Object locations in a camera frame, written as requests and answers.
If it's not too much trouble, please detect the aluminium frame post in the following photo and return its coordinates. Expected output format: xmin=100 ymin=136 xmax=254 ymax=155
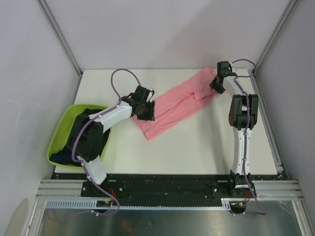
xmin=252 ymin=0 xmax=301 ymax=73
xmin=36 ymin=0 xmax=83 ymax=77

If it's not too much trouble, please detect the right aluminium frame post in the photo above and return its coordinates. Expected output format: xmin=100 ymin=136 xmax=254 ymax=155
xmin=252 ymin=0 xmax=301 ymax=73

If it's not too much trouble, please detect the black t shirt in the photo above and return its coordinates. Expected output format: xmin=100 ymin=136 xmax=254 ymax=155
xmin=66 ymin=109 xmax=110 ymax=162

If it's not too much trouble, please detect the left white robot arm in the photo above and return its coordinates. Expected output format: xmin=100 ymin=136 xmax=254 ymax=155
xmin=66 ymin=86 xmax=155 ymax=197

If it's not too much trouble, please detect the white slotted cable duct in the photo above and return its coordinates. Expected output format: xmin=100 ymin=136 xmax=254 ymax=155
xmin=45 ymin=198 xmax=246 ymax=210

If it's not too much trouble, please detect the left aluminium frame post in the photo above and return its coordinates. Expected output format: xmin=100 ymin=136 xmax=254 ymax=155
xmin=36 ymin=0 xmax=83 ymax=77

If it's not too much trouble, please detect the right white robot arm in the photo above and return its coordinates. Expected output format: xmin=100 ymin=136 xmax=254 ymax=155
xmin=210 ymin=61 xmax=259 ymax=180

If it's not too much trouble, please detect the navy blue t shirt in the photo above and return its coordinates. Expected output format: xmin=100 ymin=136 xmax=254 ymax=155
xmin=49 ymin=152 xmax=79 ymax=166

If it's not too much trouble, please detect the pink t shirt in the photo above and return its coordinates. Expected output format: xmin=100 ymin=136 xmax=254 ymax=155
xmin=132 ymin=67 xmax=217 ymax=141

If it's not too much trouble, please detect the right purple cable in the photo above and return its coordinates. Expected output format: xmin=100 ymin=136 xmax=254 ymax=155
xmin=232 ymin=58 xmax=268 ymax=216

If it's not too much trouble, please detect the green plastic basket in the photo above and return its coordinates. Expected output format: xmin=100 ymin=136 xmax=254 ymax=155
xmin=47 ymin=104 xmax=107 ymax=170

